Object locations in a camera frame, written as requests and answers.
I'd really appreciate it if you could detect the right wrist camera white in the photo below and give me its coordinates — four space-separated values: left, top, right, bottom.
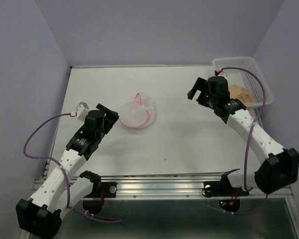
214 70 227 78

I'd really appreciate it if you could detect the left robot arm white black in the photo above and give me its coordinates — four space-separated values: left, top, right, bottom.
15 102 119 239

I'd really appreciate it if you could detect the white plastic basket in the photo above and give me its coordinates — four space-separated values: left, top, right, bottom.
212 56 274 109

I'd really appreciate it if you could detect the white mesh laundry bag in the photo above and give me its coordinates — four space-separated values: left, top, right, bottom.
119 92 156 129

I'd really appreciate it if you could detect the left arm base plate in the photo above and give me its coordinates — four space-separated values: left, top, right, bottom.
85 181 117 199

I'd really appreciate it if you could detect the beige bra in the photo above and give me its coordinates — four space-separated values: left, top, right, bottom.
229 85 255 104

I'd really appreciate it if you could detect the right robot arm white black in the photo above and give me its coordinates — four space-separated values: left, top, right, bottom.
187 76 299 194

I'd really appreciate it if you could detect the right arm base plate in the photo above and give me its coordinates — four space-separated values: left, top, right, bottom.
202 181 250 198

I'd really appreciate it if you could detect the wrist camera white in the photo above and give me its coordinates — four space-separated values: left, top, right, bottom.
214 70 227 78
74 102 90 122

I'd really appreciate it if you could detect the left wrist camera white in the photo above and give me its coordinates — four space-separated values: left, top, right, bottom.
74 102 90 122

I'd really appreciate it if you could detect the aluminium rail frame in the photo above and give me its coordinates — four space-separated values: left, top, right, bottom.
19 65 299 239

